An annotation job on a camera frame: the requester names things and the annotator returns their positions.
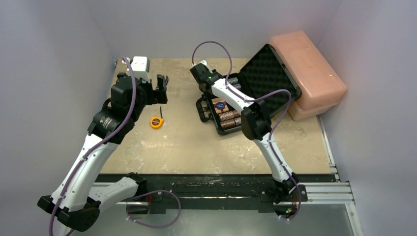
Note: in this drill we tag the brown poker chip stack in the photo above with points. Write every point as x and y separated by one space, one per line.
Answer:
228 124

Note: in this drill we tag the black foam-lined poker case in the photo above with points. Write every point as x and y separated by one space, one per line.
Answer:
265 72

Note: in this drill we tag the pink translucent plastic box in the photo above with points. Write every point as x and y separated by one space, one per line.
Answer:
321 88

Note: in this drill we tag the blue small blind button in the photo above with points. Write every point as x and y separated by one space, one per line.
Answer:
220 105

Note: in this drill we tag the yellow tape measure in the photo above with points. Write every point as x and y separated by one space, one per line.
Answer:
157 122

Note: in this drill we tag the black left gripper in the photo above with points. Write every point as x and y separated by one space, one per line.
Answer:
158 96

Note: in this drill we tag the green poker chip row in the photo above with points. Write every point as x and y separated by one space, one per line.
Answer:
233 80

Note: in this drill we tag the black metal base frame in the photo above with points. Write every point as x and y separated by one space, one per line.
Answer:
238 192

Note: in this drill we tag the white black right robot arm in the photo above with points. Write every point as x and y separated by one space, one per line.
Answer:
255 122

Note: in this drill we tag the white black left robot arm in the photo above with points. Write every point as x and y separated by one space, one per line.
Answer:
74 205

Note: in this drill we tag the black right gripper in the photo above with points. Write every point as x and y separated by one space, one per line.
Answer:
198 73

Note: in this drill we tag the blue grey poker chip stack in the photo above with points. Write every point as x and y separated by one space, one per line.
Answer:
237 121

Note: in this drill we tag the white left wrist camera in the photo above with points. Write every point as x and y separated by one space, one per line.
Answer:
140 67

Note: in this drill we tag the red playing card deck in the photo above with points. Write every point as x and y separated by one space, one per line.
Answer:
215 100

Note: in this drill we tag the orange poker chip row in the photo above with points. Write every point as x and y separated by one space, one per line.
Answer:
229 115

